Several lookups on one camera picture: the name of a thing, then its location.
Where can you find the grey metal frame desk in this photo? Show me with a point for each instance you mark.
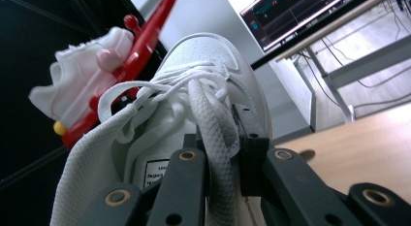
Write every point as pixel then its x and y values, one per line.
pixel 371 58

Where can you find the red shoe rack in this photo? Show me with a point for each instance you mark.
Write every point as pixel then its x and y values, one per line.
pixel 145 41

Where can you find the computer monitor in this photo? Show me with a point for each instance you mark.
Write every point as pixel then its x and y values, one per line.
pixel 290 16

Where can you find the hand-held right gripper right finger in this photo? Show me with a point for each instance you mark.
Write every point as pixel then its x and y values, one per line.
pixel 253 145

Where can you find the white sneaker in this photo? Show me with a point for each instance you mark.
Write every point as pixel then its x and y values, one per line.
pixel 74 74
pixel 206 48

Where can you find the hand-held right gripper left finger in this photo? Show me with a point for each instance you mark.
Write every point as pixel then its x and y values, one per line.
pixel 190 141

